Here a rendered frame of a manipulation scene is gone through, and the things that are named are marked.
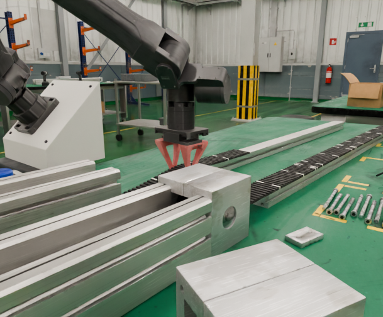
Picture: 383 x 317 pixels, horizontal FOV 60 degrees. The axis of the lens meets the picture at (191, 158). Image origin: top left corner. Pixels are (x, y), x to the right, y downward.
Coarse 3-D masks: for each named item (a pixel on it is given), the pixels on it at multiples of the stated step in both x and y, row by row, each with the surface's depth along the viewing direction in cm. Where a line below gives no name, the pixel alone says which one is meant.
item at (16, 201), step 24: (48, 168) 55; (72, 168) 56; (0, 192) 48; (24, 192) 44; (48, 192) 45; (72, 192) 49; (96, 192) 51; (120, 192) 55; (0, 216) 42; (24, 216) 44; (48, 216) 46
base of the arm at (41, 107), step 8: (24, 88) 87; (24, 96) 84; (32, 96) 87; (40, 96) 89; (16, 104) 84; (24, 104) 85; (32, 104) 86; (40, 104) 87; (48, 104) 90; (56, 104) 91; (16, 112) 86; (24, 112) 86; (32, 112) 86; (40, 112) 88; (48, 112) 89; (24, 120) 87; (32, 120) 87; (40, 120) 88; (16, 128) 90; (24, 128) 88; (32, 128) 87
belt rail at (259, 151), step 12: (300, 132) 116; (312, 132) 117; (324, 132) 127; (264, 144) 98; (276, 144) 99; (288, 144) 106; (300, 144) 111; (252, 156) 91; (264, 156) 94; (228, 168) 82
